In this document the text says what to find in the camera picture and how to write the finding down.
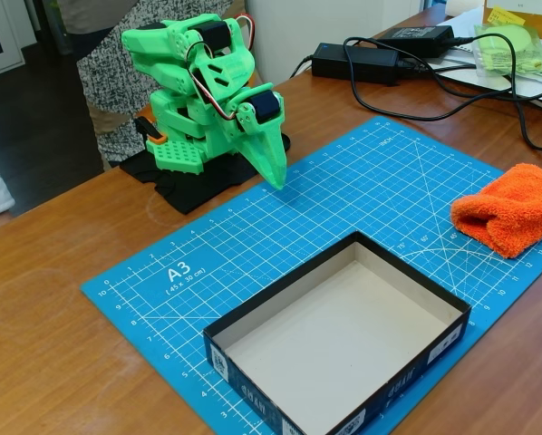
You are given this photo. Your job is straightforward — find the white paper sheets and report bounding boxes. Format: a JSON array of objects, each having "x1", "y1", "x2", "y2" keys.
[{"x1": 433, "y1": 13, "x2": 542, "y2": 114}]

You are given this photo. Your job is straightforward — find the person in tweed garment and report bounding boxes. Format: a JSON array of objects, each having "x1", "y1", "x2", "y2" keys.
[{"x1": 55, "y1": 0, "x2": 254, "y2": 171}]

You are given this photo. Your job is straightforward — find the orange and black table clamp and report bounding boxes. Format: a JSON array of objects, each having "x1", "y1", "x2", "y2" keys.
[{"x1": 134, "y1": 115, "x2": 169, "y2": 158}]

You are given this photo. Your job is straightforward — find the yellow sticky note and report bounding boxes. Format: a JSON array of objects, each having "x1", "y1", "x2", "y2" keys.
[{"x1": 487, "y1": 5, "x2": 527, "y2": 28}]

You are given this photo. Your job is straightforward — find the blue A3 cutting mat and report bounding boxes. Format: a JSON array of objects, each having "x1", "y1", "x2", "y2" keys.
[{"x1": 79, "y1": 115, "x2": 542, "y2": 435}]

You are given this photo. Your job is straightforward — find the orange terry cloth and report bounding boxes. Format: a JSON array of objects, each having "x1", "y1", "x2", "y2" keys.
[{"x1": 450, "y1": 162, "x2": 542, "y2": 260}]

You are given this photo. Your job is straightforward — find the dark shallow cardboard box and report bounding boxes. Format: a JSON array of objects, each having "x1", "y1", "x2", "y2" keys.
[{"x1": 202, "y1": 230, "x2": 473, "y2": 435}]

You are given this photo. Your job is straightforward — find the red white black servo wire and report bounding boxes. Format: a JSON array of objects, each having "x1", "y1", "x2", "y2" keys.
[{"x1": 184, "y1": 14, "x2": 259, "y2": 122}]

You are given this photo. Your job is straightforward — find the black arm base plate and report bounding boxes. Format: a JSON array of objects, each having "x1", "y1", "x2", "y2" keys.
[{"x1": 119, "y1": 130, "x2": 293, "y2": 217}]

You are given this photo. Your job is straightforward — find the green clear plastic bag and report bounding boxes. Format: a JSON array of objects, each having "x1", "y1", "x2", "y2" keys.
[{"x1": 473, "y1": 22, "x2": 542, "y2": 85}]

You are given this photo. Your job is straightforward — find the black adapter output cable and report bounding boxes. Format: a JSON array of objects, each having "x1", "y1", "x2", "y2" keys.
[{"x1": 396, "y1": 61, "x2": 542, "y2": 101}]

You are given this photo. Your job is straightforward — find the thin black adapter cord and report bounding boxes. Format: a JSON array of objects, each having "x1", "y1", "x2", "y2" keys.
[{"x1": 290, "y1": 53, "x2": 315, "y2": 81}]

